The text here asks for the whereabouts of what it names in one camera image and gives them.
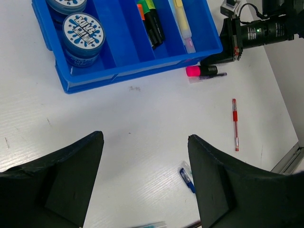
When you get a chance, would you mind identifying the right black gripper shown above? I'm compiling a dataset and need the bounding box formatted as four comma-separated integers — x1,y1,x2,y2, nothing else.
200,16,294,66

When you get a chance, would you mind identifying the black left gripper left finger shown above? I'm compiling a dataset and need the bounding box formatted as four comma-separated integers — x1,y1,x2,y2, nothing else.
0,131,104,228

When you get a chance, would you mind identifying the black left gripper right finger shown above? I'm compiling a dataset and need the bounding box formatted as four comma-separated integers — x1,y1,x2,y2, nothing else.
188,134,304,228

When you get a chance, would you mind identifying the lilac highlighter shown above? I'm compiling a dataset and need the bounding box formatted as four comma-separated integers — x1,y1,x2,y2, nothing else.
184,37,196,54

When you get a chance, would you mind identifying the pale yellow highlighter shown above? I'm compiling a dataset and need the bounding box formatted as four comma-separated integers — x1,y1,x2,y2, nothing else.
173,0,192,39

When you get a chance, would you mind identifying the black pink highlighter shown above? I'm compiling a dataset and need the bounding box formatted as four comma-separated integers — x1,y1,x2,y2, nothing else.
186,66,218,77

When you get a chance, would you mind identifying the purple gel pen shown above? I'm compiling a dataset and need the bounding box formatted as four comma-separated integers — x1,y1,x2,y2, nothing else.
189,72,228,83

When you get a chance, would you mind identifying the blue gel pen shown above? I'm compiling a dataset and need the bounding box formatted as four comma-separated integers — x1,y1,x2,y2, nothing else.
129,221,167,228

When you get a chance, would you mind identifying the black yellow highlighter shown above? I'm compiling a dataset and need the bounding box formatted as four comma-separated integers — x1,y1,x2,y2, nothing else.
138,0,165,49

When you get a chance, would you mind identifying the black orange highlighter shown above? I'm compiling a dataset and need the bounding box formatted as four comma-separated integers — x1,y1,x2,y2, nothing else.
137,3,149,35

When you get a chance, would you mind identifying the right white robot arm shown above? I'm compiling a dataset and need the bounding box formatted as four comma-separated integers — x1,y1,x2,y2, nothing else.
188,0,304,228

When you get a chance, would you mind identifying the red gel pen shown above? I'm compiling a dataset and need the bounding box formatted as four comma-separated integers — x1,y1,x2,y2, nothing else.
183,220,202,228

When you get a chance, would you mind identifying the dark blue pen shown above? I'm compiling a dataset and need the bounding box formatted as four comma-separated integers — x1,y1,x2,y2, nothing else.
179,168,196,194

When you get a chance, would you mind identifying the teal gel pen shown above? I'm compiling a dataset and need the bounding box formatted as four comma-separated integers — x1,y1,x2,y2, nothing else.
181,161,192,177

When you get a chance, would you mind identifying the red ballpoint pen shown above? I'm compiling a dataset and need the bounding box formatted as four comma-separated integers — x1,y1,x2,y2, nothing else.
232,98,239,152

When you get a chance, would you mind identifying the blue plastic sorting tray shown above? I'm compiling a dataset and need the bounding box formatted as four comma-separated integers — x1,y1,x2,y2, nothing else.
32,0,223,94

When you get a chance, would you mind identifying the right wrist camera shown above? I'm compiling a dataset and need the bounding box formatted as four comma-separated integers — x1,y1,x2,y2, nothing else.
220,0,240,18

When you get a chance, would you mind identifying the aluminium front rail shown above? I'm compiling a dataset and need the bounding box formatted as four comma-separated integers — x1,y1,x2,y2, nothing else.
271,142,304,175

